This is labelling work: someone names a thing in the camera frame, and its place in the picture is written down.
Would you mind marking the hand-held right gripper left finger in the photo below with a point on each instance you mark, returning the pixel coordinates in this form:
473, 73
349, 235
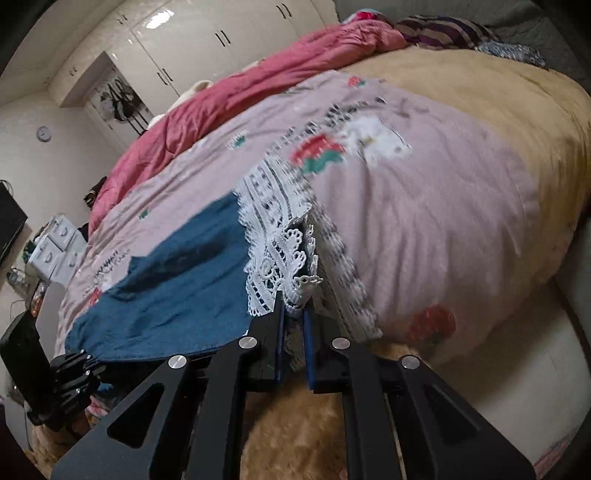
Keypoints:
279, 344

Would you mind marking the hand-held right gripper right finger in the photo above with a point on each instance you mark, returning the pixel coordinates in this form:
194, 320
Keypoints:
310, 357

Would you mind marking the blue pants with lace trim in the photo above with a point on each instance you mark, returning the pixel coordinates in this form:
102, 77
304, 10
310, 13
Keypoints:
184, 286

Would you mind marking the fuzzy tan robe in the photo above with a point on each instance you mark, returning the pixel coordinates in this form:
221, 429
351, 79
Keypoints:
291, 434

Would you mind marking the white drawer unit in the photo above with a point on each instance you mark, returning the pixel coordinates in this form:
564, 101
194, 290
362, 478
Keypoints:
53, 251

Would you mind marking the pink printed blanket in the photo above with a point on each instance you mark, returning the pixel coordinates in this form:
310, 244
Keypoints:
415, 230

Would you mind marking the dark patterned bag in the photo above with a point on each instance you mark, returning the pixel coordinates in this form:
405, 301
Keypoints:
94, 194

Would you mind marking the white bed base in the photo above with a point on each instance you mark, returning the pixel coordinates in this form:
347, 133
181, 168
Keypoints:
531, 369

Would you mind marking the cream soft cloth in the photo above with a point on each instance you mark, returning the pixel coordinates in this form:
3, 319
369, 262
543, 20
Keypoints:
189, 94

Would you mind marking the red quilt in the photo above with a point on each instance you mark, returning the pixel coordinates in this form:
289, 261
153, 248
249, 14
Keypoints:
286, 74

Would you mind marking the hanging dark bags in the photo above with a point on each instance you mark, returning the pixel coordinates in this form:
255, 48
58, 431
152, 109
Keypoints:
122, 104

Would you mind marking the tan bedspread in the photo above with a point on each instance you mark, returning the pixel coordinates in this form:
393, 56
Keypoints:
521, 124

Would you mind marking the white wardrobe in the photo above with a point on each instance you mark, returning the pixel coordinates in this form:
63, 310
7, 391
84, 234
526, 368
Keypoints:
194, 37

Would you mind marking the purple striped cloth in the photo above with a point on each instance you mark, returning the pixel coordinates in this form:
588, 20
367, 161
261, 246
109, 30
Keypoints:
438, 30

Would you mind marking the blue patterned cloth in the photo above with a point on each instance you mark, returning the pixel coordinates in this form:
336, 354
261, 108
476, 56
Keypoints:
512, 53

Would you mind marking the grey headboard cushion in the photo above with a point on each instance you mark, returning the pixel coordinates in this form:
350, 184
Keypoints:
517, 23

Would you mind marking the black wall television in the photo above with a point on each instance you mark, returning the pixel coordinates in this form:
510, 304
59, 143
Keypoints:
9, 221

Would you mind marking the round wall clock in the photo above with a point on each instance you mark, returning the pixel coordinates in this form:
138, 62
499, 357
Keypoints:
44, 133

